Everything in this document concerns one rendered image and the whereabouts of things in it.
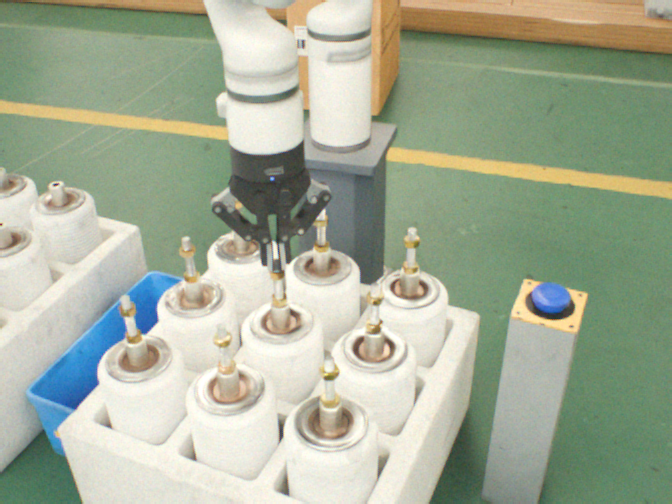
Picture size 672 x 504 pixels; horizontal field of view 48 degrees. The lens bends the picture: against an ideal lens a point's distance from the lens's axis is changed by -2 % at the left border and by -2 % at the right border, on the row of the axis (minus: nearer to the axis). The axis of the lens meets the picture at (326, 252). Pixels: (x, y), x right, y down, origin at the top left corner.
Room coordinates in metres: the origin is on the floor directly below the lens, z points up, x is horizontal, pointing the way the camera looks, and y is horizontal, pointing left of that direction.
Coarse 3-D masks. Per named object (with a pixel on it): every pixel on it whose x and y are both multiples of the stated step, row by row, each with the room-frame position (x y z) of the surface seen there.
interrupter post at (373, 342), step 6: (366, 330) 0.63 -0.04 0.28; (384, 330) 0.63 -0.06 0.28; (366, 336) 0.62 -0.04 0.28; (372, 336) 0.62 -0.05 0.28; (378, 336) 0.62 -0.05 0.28; (384, 336) 0.63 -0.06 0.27; (366, 342) 0.62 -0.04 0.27; (372, 342) 0.62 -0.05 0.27; (378, 342) 0.62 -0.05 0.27; (366, 348) 0.62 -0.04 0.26; (372, 348) 0.62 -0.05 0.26; (378, 348) 0.62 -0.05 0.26; (366, 354) 0.62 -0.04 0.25; (372, 354) 0.62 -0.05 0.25; (378, 354) 0.62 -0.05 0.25
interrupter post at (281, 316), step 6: (270, 306) 0.68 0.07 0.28; (276, 306) 0.67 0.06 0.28; (282, 306) 0.67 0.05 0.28; (288, 306) 0.68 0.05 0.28; (276, 312) 0.67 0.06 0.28; (282, 312) 0.67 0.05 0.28; (288, 312) 0.68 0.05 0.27; (276, 318) 0.67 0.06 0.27; (282, 318) 0.67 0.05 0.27; (288, 318) 0.67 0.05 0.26; (276, 324) 0.67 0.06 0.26; (282, 324) 0.67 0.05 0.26; (288, 324) 0.67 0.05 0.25
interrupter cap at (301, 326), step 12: (264, 312) 0.70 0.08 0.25; (300, 312) 0.70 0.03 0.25; (252, 324) 0.68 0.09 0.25; (264, 324) 0.68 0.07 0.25; (300, 324) 0.67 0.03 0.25; (312, 324) 0.67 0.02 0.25; (264, 336) 0.65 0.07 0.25; (276, 336) 0.65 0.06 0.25; (288, 336) 0.65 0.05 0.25; (300, 336) 0.65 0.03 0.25
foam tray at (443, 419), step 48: (240, 336) 0.77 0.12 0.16; (432, 384) 0.64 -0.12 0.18; (96, 432) 0.58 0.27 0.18; (432, 432) 0.59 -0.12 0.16; (96, 480) 0.57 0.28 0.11; (144, 480) 0.54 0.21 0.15; (192, 480) 0.51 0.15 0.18; (240, 480) 0.51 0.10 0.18; (384, 480) 0.50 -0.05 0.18; (432, 480) 0.61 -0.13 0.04
